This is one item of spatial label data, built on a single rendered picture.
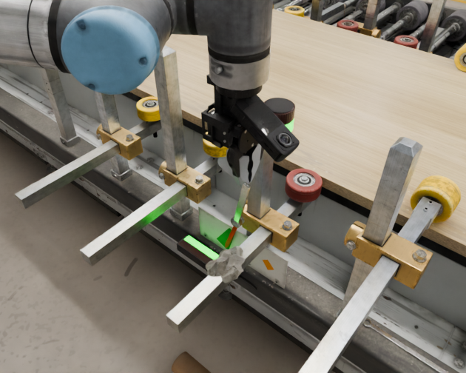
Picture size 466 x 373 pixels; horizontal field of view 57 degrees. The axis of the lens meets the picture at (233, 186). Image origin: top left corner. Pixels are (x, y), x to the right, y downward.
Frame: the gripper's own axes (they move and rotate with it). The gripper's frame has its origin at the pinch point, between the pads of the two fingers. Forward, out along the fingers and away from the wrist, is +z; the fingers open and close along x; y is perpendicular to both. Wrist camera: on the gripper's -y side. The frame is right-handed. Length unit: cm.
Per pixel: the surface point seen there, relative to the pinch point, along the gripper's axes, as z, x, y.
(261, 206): 10.9, -5.8, 0.7
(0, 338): 101, 40, 87
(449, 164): 12, -45, -24
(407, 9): 19, -154, 29
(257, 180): 4.2, -5.6, 1.8
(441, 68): 12, -92, -6
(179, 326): 15.9, 22.4, -3.0
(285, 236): 14.3, -4.9, -6.3
